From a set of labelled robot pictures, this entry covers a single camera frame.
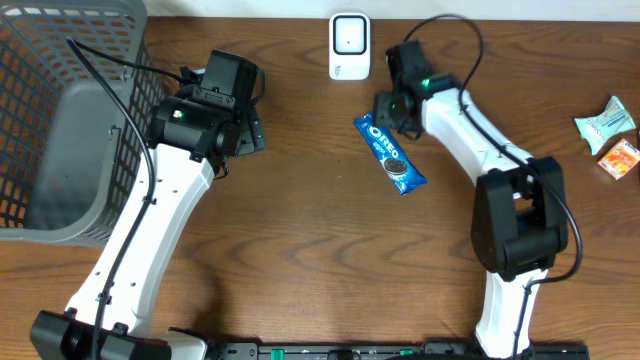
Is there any teal wet wipes pack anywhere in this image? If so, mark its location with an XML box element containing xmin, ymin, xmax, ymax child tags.
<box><xmin>574</xmin><ymin>96</ymin><xmax>636</xmax><ymax>156</ymax></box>

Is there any blue Oreo cookie pack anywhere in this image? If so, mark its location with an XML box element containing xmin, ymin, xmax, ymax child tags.
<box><xmin>353</xmin><ymin>113</ymin><xmax>428</xmax><ymax>195</ymax></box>

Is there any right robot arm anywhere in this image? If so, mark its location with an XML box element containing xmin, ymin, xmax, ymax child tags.
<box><xmin>373</xmin><ymin>41</ymin><xmax>568</xmax><ymax>359</ymax></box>

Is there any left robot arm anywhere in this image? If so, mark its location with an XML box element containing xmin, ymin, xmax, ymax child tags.
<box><xmin>30</xmin><ymin>50</ymin><xmax>266</xmax><ymax>359</ymax></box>

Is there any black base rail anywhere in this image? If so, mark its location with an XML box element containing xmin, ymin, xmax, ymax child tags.
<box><xmin>169</xmin><ymin>329</ymin><xmax>591</xmax><ymax>360</ymax></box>

